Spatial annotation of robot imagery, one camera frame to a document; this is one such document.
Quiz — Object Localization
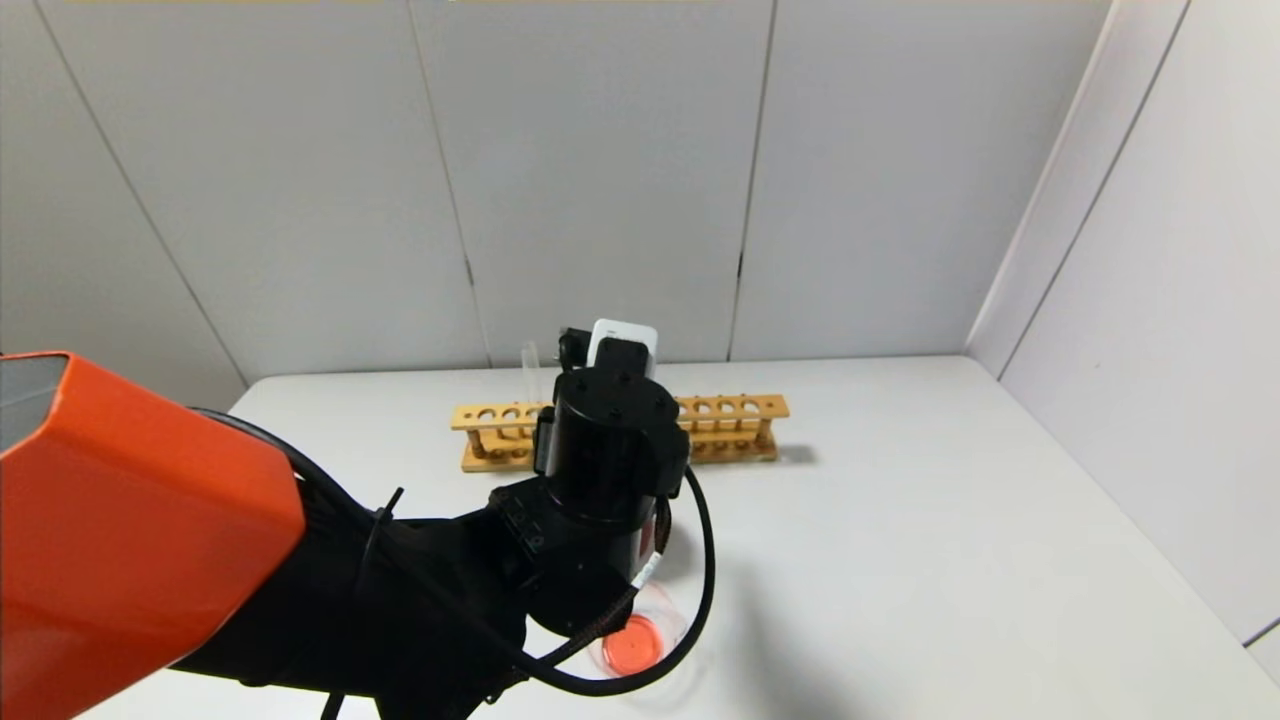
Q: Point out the thin black camera cable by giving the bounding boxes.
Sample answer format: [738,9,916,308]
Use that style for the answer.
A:
[500,465,717,698]

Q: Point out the wooden test tube rack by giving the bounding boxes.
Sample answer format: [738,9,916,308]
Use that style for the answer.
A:
[451,395,791,473]

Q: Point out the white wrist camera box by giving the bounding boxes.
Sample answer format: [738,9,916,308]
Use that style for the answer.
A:
[588,319,659,379]

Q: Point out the clear glass beaker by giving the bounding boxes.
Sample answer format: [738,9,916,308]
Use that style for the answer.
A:
[598,578,693,683]

